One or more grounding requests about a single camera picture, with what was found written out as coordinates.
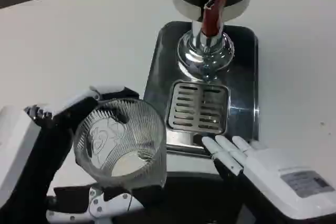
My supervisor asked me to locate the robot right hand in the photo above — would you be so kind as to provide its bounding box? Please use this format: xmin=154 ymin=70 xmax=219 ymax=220
xmin=201 ymin=135 xmax=336 ymax=224

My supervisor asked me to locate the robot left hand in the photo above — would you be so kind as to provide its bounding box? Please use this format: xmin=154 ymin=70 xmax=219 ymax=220
xmin=0 ymin=83 xmax=159 ymax=224

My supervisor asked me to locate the clear ribbed glass cup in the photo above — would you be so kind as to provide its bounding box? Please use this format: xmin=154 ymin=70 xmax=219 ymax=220
xmin=73 ymin=98 xmax=168 ymax=188

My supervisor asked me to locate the steel drip tray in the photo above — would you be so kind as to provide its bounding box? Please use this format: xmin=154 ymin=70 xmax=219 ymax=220
xmin=143 ymin=20 xmax=260 ymax=158

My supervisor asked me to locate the steel slotted drip grid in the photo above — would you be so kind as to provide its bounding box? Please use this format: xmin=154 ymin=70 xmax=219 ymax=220
xmin=165 ymin=80 xmax=230 ymax=134

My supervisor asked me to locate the black and chrome drink dispenser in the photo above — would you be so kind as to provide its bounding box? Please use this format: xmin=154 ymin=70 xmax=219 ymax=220
xmin=171 ymin=0 xmax=254 ymax=82

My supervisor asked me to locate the red tap lever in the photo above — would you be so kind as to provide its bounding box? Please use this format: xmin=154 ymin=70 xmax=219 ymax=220
xmin=202 ymin=0 xmax=231 ymax=37

